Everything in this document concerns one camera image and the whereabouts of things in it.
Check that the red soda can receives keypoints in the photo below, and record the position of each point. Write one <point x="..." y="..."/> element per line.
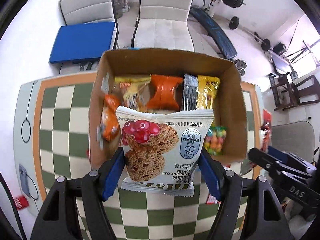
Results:
<point x="21" y="202"/>

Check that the green white checkered mat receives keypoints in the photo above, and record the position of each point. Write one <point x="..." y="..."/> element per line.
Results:
<point x="62" y="120"/>

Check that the white packet red label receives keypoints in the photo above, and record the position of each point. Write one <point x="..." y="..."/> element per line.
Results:
<point x="212" y="199"/>

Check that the red white snack packet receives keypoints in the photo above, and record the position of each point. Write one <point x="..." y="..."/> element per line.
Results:
<point x="246" y="166"/>

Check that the dark blue sit-up bench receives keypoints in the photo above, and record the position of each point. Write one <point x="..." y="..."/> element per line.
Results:
<point x="217" y="32"/>

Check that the blue cushion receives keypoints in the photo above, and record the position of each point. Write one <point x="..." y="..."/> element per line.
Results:
<point x="82" y="42"/>

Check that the dark wooden chair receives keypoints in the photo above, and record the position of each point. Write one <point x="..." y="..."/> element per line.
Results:
<point x="310" y="85"/>

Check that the long white red packet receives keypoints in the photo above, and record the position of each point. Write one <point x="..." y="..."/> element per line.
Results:
<point x="266" y="127"/>

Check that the white padded chair black frame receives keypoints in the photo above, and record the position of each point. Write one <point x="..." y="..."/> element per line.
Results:
<point x="85" y="5"/>
<point x="162" y="30"/>

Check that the grey shell chair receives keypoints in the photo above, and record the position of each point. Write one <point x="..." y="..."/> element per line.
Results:
<point x="292" y="135"/>

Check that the white cookie packet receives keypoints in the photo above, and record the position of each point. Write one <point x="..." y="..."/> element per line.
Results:
<point x="162" y="140"/>

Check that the large yellow black packet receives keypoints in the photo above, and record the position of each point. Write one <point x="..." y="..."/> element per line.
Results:
<point x="207" y="90"/>

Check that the thin barbell small plates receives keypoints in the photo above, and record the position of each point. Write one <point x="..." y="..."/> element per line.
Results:
<point x="234" y="22"/>

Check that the printed cardboard box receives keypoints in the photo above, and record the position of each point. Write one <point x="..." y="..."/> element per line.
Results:
<point x="162" y="62"/>

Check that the chrome dumbbell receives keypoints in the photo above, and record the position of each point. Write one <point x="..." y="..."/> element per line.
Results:
<point x="241" y="71"/>
<point x="240" y="63"/>

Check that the black speaker box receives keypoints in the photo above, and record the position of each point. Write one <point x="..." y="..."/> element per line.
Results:
<point x="279" y="49"/>

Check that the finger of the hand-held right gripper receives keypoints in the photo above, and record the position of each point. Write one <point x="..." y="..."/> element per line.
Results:
<point x="277" y="152"/>
<point x="262" y="160"/>

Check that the grey blue flat device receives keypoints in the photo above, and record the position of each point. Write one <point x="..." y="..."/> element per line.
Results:
<point x="24" y="180"/>

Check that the yellow snack packet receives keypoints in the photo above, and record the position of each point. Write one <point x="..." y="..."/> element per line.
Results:
<point x="132" y="90"/>

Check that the flat panel board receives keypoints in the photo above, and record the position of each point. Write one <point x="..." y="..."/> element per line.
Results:
<point x="283" y="63"/>

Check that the small yellow orange packet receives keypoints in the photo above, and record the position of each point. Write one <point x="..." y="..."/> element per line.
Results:
<point x="110" y="120"/>

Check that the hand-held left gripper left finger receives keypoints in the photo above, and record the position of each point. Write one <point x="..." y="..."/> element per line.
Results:
<point x="112" y="177"/>

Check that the orange snack packet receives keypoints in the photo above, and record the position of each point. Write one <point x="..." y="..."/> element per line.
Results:
<point x="163" y="92"/>

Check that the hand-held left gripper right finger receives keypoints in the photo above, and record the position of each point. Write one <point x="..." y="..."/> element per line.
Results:
<point x="210" y="177"/>

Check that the clear water bottle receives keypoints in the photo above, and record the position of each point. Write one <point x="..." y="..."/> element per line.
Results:
<point x="121" y="5"/>

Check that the colourful candy bag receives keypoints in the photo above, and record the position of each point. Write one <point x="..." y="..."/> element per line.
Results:
<point x="216" y="140"/>

